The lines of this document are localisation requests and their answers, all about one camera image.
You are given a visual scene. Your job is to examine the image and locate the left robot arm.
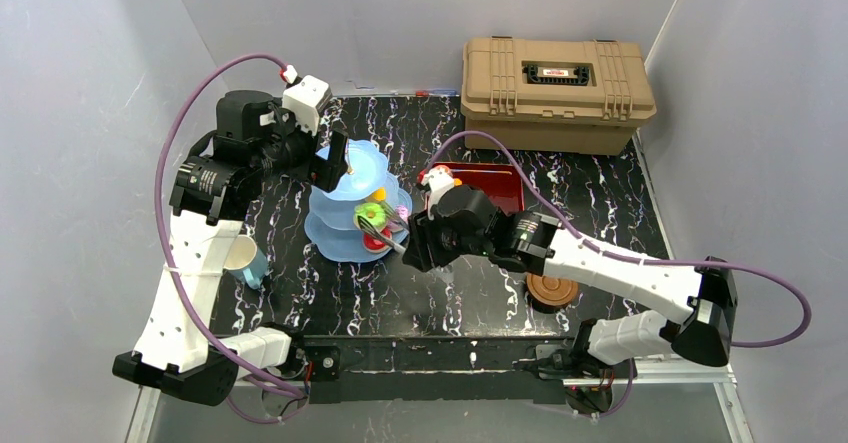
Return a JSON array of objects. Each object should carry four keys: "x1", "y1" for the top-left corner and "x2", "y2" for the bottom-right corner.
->
[{"x1": 112, "y1": 86, "x2": 348, "y2": 406}]

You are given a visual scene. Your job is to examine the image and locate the red blue pen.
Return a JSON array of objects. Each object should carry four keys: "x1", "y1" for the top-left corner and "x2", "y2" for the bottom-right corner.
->
[{"x1": 414, "y1": 89, "x2": 458, "y2": 98}]

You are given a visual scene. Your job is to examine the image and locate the red glazed donut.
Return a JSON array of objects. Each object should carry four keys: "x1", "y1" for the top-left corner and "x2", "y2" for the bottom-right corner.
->
[{"x1": 363, "y1": 227, "x2": 393, "y2": 254}]

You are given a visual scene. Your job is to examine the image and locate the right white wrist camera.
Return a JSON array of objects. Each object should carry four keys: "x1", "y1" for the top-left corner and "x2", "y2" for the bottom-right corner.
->
[{"x1": 418, "y1": 165, "x2": 463, "y2": 219}]

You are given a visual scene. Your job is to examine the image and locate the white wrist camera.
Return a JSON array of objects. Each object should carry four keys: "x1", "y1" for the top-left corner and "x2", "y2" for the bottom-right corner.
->
[
  {"x1": 418, "y1": 165, "x2": 463, "y2": 219},
  {"x1": 282, "y1": 75, "x2": 332, "y2": 136}
]

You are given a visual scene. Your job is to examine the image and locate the light blue cup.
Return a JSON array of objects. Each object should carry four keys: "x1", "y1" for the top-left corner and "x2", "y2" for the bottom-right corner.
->
[{"x1": 223, "y1": 234, "x2": 270, "y2": 290}]

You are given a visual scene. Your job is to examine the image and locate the purple cable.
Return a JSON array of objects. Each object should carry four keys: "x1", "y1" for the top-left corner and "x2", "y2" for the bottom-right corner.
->
[
  {"x1": 154, "y1": 52, "x2": 306, "y2": 426},
  {"x1": 423, "y1": 129, "x2": 813, "y2": 421}
]

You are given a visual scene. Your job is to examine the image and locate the blue three-tier cake stand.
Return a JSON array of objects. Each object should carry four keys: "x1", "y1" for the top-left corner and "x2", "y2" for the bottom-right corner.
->
[{"x1": 305, "y1": 140, "x2": 413, "y2": 263}]

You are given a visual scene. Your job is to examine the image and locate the red rectangular tray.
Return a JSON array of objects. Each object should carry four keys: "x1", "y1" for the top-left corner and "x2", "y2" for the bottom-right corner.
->
[{"x1": 434, "y1": 162, "x2": 525, "y2": 214}]

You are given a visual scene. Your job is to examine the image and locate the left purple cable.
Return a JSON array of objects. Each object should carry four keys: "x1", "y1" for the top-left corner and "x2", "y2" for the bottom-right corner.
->
[{"x1": 154, "y1": 52, "x2": 306, "y2": 426}]

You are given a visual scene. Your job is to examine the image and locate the tan plastic toolbox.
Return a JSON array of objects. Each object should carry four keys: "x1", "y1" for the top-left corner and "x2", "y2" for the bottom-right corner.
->
[{"x1": 460, "y1": 37, "x2": 657, "y2": 156}]

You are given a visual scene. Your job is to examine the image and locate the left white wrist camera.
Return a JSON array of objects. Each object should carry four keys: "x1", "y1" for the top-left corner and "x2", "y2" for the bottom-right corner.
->
[{"x1": 282, "y1": 75, "x2": 332, "y2": 136}]

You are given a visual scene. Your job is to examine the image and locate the round brown wooden box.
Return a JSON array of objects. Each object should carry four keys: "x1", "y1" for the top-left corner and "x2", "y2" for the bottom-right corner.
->
[{"x1": 525, "y1": 274, "x2": 580, "y2": 313}]

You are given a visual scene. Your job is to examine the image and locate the yellow cake slice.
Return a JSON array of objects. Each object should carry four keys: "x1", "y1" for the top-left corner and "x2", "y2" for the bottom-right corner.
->
[{"x1": 368, "y1": 187, "x2": 387, "y2": 203}]

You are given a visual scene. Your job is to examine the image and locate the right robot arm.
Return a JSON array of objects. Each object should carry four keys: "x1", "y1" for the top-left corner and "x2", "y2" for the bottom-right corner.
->
[{"x1": 403, "y1": 185, "x2": 737, "y2": 367}]

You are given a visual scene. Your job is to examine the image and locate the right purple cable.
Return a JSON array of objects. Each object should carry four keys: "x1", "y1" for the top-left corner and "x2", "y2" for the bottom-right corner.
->
[{"x1": 423, "y1": 129, "x2": 813, "y2": 421}]

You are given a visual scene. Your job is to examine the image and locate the green glazed donut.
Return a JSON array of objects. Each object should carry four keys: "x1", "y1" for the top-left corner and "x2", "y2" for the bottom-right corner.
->
[{"x1": 353, "y1": 202, "x2": 388, "y2": 231}]

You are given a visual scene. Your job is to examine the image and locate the purple glazed donut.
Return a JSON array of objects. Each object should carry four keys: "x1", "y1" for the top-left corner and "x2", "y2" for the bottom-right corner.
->
[{"x1": 395, "y1": 205, "x2": 409, "y2": 223}]

